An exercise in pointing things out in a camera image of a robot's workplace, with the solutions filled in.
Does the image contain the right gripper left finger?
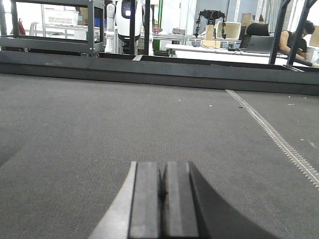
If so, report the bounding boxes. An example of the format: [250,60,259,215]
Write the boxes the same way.
[89,161,160,239]

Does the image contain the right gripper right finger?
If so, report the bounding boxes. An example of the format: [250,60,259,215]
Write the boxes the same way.
[162,162,275,239]

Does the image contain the dark grey conveyor belt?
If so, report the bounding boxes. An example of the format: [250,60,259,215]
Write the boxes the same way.
[0,74,319,239]

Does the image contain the cardboard box in background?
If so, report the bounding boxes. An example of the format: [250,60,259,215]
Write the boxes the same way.
[201,25,221,49]

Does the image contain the white work table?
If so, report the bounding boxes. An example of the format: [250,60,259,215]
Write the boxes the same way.
[165,43,312,66]

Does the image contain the black metal rack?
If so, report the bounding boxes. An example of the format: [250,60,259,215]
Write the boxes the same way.
[0,0,105,57]

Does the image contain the white humanoid robot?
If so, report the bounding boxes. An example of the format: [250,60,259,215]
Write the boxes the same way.
[104,0,143,54]

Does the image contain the grey laptop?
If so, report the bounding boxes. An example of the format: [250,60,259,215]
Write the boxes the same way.
[246,35,274,54]

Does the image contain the black office chair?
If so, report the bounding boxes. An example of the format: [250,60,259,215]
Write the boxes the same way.
[239,23,269,49]

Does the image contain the seated person in black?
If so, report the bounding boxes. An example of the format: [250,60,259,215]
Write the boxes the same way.
[278,19,316,60]

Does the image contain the white plastic basket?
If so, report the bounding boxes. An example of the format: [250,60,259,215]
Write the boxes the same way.
[42,4,78,26]

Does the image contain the black conveyor side rail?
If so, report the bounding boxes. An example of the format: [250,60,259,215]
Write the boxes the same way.
[0,51,319,96]

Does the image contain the black diagonal frame posts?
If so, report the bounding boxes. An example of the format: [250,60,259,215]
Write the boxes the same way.
[269,0,319,66]

